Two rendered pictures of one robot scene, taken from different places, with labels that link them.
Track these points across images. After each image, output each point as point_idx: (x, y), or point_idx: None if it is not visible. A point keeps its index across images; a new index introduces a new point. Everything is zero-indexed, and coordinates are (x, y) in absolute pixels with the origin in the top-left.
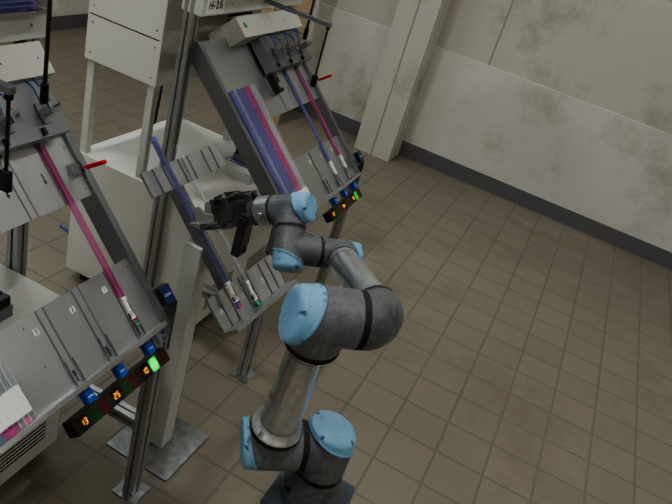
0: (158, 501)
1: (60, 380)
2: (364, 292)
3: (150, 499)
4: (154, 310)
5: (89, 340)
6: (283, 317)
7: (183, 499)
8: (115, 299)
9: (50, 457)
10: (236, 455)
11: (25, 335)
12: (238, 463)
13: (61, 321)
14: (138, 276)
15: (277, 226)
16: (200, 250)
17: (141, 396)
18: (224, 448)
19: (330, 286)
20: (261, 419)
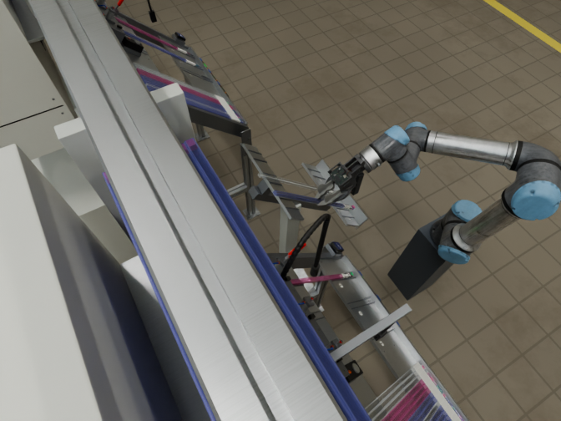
0: (325, 296)
1: (395, 338)
2: (546, 161)
3: (323, 301)
4: (336, 258)
5: (370, 310)
6: (524, 210)
7: (329, 284)
8: (342, 281)
9: None
10: (310, 245)
11: (386, 351)
12: (316, 246)
13: (369, 323)
14: (325, 257)
15: (397, 161)
16: (300, 205)
17: (322, 285)
18: (303, 248)
19: (540, 176)
20: (469, 244)
